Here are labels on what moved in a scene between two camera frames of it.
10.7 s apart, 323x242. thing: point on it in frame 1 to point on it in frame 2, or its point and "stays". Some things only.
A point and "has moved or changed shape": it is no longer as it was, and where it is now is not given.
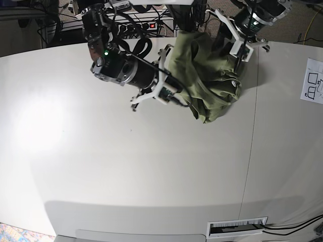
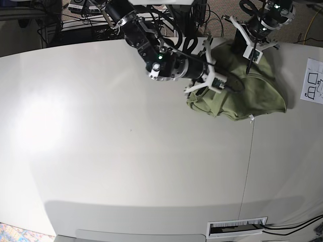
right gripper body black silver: [147, 76] to [201, 66]
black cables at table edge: [320, 216] stays
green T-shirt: [204, 70] has moved or changed shape
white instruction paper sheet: [312, 89] stays
